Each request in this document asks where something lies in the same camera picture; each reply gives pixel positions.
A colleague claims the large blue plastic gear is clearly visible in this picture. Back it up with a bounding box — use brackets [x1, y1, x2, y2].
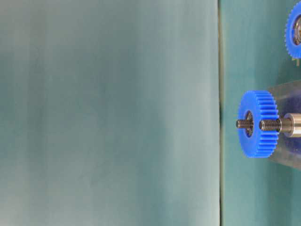
[285, 1, 301, 59]

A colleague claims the clear acrylic base block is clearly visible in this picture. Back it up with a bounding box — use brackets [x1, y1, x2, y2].
[268, 80, 301, 169]

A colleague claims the threaded steel shaft with collar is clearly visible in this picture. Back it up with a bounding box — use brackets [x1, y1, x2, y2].
[259, 113, 301, 138]

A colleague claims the threaded steel shaft through gear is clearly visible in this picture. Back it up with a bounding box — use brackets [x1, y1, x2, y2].
[236, 119, 253, 129]

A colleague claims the small blue plastic gear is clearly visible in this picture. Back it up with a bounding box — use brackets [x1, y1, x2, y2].
[238, 90, 279, 158]

